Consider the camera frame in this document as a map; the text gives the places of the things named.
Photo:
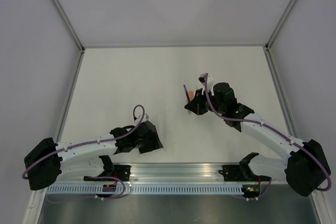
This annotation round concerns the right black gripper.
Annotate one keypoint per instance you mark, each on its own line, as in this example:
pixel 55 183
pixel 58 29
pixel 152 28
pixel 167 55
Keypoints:
pixel 196 105

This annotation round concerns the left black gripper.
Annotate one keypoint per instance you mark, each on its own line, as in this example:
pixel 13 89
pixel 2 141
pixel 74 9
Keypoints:
pixel 154 144

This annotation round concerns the purple pen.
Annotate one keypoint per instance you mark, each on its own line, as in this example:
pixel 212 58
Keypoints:
pixel 186 93

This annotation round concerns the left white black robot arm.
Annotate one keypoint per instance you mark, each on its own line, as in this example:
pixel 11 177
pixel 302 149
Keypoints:
pixel 49 161

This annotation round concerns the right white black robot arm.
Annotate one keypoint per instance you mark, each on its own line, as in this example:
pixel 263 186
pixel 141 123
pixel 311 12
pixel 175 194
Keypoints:
pixel 302 165

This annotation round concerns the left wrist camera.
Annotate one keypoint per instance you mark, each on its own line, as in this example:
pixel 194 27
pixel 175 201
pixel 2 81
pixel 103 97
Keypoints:
pixel 141 118

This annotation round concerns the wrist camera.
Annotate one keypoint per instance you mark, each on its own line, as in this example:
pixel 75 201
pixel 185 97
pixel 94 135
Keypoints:
pixel 141 118
pixel 206 80

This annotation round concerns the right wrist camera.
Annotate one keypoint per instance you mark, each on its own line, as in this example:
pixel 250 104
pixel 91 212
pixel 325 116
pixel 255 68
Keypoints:
pixel 206 80

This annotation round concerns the aluminium rail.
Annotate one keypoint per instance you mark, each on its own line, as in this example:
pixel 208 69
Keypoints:
pixel 176 172

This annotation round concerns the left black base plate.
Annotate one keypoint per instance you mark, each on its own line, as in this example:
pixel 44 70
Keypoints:
pixel 121 172

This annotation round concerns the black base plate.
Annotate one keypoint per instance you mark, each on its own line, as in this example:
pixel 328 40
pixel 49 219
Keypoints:
pixel 121 172
pixel 237 173

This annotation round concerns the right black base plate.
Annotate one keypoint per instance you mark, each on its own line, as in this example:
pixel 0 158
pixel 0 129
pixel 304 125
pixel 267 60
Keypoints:
pixel 237 173

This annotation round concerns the white slotted cable duct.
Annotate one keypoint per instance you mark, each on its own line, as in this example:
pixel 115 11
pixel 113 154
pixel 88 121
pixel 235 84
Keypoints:
pixel 146 189

